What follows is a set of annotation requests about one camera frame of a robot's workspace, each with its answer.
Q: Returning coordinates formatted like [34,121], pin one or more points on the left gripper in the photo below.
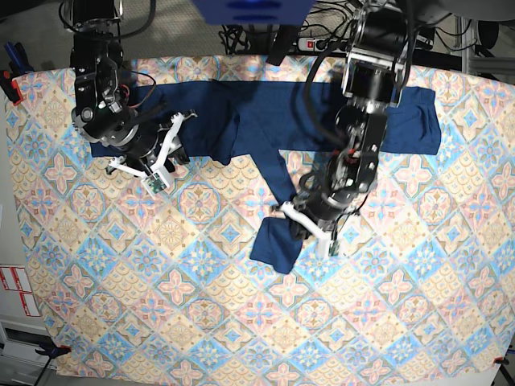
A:
[316,213]

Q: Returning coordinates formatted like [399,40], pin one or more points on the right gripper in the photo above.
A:
[147,146]

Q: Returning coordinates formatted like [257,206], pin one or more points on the blue long-sleeve T-shirt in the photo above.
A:
[260,118]

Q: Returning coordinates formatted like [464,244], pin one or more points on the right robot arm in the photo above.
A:
[102,100]

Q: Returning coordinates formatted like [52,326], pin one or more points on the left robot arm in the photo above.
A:
[378,44]

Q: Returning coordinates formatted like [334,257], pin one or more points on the patterned tile tablecloth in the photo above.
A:
[161,290]

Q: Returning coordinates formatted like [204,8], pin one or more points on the black red table clamp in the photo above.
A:
[10,87]

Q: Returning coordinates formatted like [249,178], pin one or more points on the blue spring clamp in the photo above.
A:
[19,63]

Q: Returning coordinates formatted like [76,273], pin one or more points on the white power strip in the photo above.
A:
[312,45]

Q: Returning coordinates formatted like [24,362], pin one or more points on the red white label stickers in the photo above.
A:
[15,279]

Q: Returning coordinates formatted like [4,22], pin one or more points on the orange clamp bottom right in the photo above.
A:
[501,361]

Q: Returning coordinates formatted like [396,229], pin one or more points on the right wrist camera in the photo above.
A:
[155,183]

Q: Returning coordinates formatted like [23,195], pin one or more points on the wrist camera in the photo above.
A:
[155,183]
[328,247]

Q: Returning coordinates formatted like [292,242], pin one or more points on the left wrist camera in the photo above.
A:
[328,247]

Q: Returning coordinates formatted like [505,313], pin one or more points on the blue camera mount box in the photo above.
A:
[282,12]

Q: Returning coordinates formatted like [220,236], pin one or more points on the black mount post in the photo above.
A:
[283,41]

